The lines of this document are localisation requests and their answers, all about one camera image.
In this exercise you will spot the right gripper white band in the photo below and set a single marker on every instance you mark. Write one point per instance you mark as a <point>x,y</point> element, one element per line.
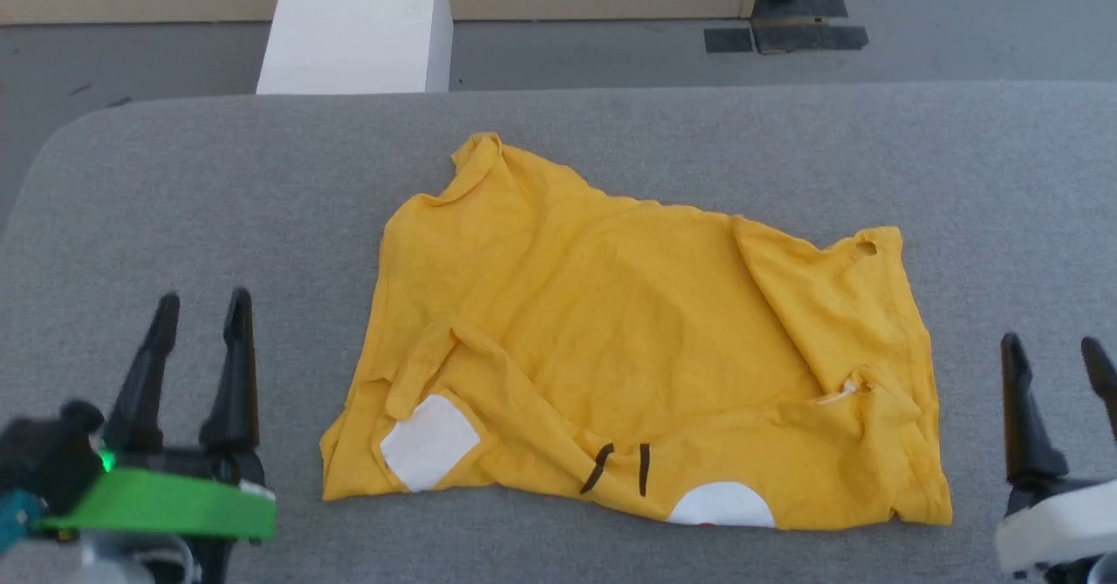
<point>1065,523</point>

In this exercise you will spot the dark floor base plate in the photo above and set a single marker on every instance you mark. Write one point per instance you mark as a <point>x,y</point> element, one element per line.
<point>803,6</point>

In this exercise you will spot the small black floor mat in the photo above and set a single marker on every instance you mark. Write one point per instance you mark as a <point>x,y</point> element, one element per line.
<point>729,40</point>

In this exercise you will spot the long black floor mat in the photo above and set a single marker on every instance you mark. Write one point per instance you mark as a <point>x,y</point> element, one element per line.
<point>812,38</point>

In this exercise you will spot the white rectangular box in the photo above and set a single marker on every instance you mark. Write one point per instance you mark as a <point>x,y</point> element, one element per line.
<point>349,25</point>

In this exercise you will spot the yellow t-shirt garment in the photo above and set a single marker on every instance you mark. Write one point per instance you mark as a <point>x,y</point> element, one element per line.
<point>628,322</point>

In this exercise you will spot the grey fabric sofa seat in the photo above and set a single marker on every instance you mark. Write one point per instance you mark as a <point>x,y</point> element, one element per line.
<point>218,200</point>

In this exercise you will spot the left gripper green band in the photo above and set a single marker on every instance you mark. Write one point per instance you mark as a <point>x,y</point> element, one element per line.
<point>166,501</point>

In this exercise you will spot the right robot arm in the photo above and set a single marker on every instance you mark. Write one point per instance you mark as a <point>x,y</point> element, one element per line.
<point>1091,573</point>

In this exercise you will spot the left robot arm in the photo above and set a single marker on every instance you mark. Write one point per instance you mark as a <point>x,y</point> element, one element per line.
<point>131,562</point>

